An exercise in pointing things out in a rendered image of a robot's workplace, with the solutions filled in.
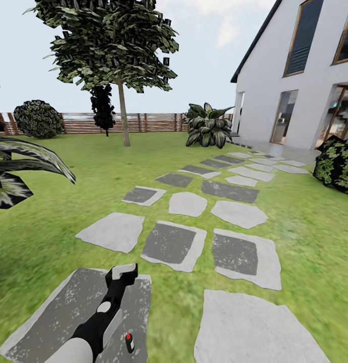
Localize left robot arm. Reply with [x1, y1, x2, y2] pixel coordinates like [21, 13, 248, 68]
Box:
[45, 263, 138, 363]

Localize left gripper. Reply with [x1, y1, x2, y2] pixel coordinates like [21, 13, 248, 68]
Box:
[105, 263, 138, 293]

